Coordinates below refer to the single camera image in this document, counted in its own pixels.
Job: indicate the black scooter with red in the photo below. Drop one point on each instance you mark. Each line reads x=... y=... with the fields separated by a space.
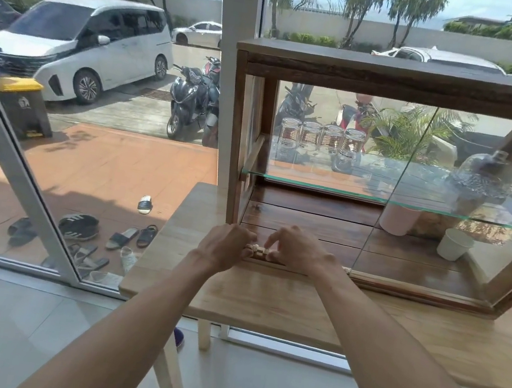
x=212 y=100

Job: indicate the grey flat sandal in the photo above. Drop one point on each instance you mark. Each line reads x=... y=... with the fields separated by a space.
x=121 y=238

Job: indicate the large clear glass jar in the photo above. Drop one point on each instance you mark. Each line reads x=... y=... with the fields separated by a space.
x=483 y=180

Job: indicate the white window frame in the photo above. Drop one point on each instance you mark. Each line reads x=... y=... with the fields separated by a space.
x=237 y=3

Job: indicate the light wooden table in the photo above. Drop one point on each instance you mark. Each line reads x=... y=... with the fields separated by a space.
x=269 y=302

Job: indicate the person's right hand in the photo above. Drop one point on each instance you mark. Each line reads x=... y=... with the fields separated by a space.
x=307 y=253

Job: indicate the pair of grey sandals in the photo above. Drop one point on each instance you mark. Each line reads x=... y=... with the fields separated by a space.
x=85 y=257

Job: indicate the white van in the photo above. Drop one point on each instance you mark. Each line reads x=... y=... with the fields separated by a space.
x=82 y=43

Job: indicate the person's right forearm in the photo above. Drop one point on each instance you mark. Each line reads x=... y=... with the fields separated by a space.
x=393 y=362

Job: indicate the person's left forearm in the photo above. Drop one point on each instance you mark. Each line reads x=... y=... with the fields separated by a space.
x=122 y=334

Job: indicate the clear drinking glass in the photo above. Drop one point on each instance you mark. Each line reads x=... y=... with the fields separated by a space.
x=350 y=150
x=288 y=134
x=330 y=140
x=310 y=137

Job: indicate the person's left fingers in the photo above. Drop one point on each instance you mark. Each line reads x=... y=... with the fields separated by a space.
x=245 y=241

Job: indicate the glass sliding door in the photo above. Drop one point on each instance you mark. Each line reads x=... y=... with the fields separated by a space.
x=461 y=220

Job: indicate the white paper cup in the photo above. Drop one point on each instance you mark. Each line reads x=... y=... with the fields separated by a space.
x=454 y=245

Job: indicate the grey bin with yellow lid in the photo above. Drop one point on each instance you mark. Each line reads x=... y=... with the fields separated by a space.
x=21 y=108

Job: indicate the pair of black sandals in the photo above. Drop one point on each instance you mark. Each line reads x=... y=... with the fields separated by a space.
x=21 y=232

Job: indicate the small white sedan car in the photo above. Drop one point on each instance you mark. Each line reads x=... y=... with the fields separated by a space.
x=198 y=33

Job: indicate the black car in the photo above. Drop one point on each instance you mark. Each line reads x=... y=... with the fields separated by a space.
x=504 y=150

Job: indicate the person's right fingers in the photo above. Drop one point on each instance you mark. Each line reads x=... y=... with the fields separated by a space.
x=280 y=242

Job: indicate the white shoe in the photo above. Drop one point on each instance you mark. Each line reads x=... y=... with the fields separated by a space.
x=104 y=278
x=129 y=259

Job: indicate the blue shoe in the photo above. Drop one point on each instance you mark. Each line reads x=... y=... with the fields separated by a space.
x=179 y=338

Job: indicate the dark grey scooter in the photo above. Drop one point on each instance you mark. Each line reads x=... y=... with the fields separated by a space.
x=186 y=96

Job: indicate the dark wooden display cabinet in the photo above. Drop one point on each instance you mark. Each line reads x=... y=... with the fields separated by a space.
x=395 y=80

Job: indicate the black striped sneaker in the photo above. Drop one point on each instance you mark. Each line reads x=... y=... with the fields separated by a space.
x=78 y=226

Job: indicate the black motorbike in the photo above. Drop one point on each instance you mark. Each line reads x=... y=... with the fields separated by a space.
x=294 y=104

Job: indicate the black slide sandal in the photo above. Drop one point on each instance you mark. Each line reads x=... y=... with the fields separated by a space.
x=145 y=204

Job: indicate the glass shelf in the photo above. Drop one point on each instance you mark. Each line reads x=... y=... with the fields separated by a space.
x=380 y=190

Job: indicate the brown outdoor doormat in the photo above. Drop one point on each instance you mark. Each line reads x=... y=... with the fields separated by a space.
x=155 y=93

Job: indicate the person's left hand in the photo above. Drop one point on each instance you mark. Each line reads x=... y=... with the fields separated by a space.
x=222 y=246

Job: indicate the green palm plant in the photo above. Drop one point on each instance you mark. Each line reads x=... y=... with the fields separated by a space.
x=407 y=132

